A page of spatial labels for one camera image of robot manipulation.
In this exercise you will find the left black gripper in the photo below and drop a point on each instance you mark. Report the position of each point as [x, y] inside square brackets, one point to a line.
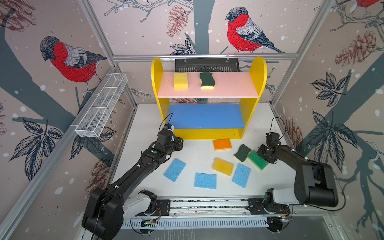
[179, 144]

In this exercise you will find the yellow orange-tinted sponge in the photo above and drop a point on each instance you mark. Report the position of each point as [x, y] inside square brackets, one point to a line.
[223, 167]

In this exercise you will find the middle blue sponge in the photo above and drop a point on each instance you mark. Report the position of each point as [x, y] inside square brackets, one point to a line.
[207, 181]

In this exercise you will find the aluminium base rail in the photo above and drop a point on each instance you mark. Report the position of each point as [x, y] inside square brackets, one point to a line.
[207, 207]

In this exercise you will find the yellow shelf unit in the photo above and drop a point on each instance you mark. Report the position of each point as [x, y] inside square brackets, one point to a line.
[210, 121]

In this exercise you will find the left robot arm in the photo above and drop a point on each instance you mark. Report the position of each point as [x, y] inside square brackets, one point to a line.
[149, 161]

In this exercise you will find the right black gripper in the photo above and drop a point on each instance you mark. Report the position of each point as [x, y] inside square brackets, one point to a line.
[259, 152]

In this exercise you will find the right blue sponge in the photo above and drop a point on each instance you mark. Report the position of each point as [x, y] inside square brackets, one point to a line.
[241, 175]

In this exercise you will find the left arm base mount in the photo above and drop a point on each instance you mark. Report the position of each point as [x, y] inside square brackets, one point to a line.
[162, 208]

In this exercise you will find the left blue sponge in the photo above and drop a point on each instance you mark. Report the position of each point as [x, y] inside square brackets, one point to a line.
[174, 170]

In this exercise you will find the dark green wavy sponge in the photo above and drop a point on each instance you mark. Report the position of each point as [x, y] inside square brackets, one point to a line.
[207, 81]
[242, 153]

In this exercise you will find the plain yellow sponge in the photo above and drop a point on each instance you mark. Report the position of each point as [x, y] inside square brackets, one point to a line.
[180, 81]

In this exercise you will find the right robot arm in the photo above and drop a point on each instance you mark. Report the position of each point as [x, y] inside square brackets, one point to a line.
[314, 182]

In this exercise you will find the black perforated metal tray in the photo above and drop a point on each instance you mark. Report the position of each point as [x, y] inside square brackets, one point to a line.
[207, 65]

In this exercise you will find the horizontal aluminium frame bar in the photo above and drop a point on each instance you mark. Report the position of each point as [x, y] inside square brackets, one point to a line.
[149, 58]

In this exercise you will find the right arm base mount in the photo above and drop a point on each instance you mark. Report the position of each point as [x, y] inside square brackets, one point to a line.
[256, 206]

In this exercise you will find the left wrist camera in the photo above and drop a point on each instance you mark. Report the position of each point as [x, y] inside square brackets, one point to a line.
[169, 127]

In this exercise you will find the blue sponge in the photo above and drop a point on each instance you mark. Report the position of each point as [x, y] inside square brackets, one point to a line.
[174, 170]
[241, 175]
[207, 181]

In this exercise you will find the white wire mesh basket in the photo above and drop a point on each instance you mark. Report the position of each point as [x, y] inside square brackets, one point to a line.
[99, 112]

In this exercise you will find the bright green sponge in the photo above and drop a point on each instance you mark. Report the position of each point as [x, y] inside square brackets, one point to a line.
[259, 162]

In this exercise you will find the orange sponge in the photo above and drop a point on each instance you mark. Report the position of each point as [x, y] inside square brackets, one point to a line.
[222, 144]

